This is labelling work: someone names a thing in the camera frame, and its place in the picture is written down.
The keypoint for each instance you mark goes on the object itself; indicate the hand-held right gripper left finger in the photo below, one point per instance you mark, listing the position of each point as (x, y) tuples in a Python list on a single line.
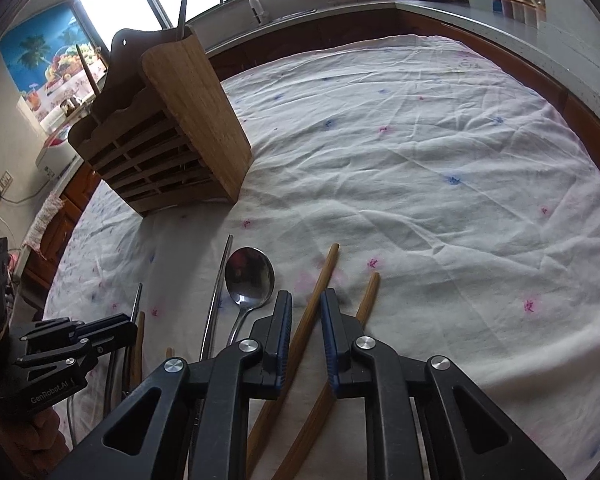
[(281, 342)]

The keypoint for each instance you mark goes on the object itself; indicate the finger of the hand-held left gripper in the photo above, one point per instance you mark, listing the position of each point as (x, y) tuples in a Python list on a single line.
[(55, 366), (115, 332)]

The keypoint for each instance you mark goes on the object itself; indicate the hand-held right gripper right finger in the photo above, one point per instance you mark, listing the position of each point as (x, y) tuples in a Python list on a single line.
[(330, 342)]

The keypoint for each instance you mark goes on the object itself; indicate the metal spoon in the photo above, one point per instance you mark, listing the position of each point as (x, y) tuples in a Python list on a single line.
[(250, 272)]

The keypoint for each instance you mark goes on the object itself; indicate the wooden utensil holder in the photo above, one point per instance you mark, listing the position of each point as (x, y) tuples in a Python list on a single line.
[(180, 125)]

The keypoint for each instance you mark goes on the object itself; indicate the person's left hand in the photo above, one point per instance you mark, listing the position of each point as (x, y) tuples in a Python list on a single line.
[(35, 440)]

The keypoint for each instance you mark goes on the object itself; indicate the white fringed towel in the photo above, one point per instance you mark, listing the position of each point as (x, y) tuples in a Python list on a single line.
[(45, 220)]

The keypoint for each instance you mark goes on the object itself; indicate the white floral tablecloth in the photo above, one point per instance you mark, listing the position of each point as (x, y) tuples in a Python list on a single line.
[(405, 185)]

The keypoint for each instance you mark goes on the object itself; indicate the white and red rice cooker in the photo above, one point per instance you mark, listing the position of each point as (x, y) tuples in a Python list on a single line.
[(55, 152)]

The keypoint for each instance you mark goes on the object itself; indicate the steel kitchen sink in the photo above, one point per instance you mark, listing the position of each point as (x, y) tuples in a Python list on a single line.
[(295, 14)]

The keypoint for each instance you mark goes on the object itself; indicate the chrome kitchen faucet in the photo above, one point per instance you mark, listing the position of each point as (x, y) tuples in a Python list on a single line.
[(247, 0)]

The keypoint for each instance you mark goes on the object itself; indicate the row of white spice jars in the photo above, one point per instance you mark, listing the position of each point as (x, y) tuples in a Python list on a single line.
[(520, 10)]

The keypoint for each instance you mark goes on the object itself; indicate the palm and fruit wall poster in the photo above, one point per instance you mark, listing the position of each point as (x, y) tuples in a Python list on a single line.
[(35, 55)]

